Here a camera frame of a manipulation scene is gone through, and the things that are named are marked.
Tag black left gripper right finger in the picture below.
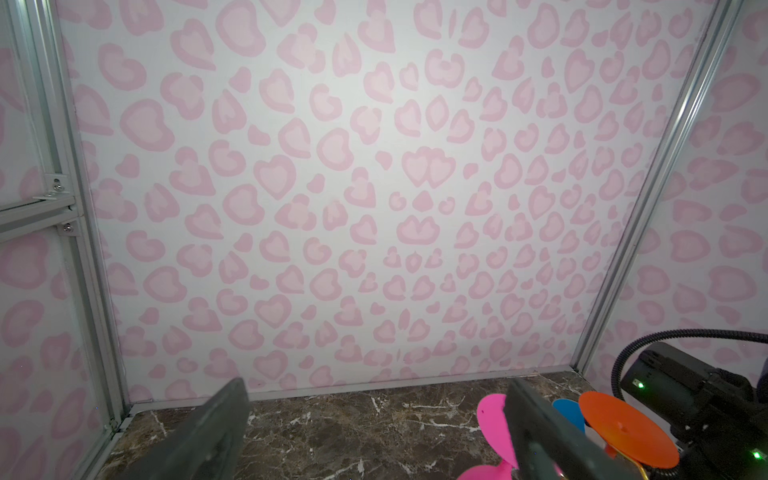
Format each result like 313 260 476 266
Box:
503 379 638 480

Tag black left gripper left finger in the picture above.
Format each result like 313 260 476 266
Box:
120 378 250 480

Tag blue wine glass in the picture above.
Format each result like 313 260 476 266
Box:
552 399 586 433

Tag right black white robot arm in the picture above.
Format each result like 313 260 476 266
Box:
618 342 767 479

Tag magenta wine glass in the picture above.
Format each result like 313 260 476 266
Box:
458 393 518 480

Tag red wine glass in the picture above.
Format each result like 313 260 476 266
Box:
578 391 680 469

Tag right black corrugated cable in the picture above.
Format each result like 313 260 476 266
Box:
610 328 768 402

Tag aluminium enclosure frame strut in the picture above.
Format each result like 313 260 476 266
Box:
1 1 126 479

